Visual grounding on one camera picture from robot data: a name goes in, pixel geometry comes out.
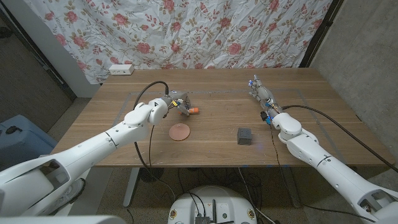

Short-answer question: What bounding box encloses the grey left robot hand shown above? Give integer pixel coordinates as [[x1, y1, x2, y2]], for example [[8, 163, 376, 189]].
[[161, 90, 192, 116]]

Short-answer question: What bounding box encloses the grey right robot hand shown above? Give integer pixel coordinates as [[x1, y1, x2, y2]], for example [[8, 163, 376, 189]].
[[248, 74, 283, 121]]

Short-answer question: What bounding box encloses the dark grey block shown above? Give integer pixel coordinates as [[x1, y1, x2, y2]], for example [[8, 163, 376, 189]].
[[236, 127, 252, 146]]

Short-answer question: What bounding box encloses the pink round dish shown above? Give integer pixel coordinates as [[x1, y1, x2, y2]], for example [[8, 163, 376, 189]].
[[169, 123, 191, 142]]

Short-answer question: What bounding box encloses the white power strip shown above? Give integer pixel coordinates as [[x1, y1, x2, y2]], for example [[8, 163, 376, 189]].
[[108, 63, 135, 76]]

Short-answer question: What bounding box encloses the floral backdrop cloth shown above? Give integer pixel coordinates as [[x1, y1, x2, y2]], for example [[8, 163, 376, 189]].
[[23, 0, 334, 85]]

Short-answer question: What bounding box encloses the black round disc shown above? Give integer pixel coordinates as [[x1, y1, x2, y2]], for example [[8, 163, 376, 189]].
[[138, 167, 165, 184]]

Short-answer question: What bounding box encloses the black backdrop stand pole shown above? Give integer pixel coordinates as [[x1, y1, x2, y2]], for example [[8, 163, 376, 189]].
[[298, 0, 345, 68]]

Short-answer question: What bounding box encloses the metal table leg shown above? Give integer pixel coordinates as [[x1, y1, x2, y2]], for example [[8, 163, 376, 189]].
[[123, 167, 141, 208], [281, 166, 302, 208]]

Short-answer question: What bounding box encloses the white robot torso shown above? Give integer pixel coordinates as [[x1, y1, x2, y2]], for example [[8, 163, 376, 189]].
[[167, 185, 258, 224]]

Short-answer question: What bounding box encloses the white leaning panel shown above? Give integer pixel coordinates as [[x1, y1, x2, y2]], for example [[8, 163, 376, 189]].
[[1, 0, 101, 99]]

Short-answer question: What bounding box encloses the white grey sneaker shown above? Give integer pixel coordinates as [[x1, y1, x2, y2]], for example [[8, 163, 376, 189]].
[[46, 177, 86, 214]]

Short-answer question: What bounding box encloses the black slanted floor strip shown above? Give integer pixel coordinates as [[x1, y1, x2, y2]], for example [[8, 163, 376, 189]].
[[0, 7, 77, 102]]

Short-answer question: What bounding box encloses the blue plastic bin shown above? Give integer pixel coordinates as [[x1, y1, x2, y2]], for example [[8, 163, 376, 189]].
[[0, 114, 58, 170]]

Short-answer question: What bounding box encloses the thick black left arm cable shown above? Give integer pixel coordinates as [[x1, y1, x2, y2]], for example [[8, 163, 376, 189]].
[[133, 80, 177, 200]]

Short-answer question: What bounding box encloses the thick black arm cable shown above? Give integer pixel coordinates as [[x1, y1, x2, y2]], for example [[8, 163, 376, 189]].
[[133, 80, 177, 200], [282, 105, 398, 174]]

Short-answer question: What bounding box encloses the thin black left arm wire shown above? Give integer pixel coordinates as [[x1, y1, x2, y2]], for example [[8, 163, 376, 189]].
[[148, 124, 155, 169]]

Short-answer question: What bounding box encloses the thin black arm wire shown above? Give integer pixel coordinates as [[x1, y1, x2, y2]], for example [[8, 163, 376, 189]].
[[269, 123, 377, 223], [148, 124, 155, 169]]

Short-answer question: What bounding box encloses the thin black right arm wire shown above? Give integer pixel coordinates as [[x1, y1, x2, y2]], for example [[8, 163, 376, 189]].
[[269, 123, 377, 223]]

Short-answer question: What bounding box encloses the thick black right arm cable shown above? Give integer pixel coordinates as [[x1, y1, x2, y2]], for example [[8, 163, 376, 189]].
[[282, 105, 398, 174]]

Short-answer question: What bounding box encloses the white floor cable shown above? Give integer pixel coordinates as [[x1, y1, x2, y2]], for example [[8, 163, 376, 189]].
[[238, 167, 276, 224]]

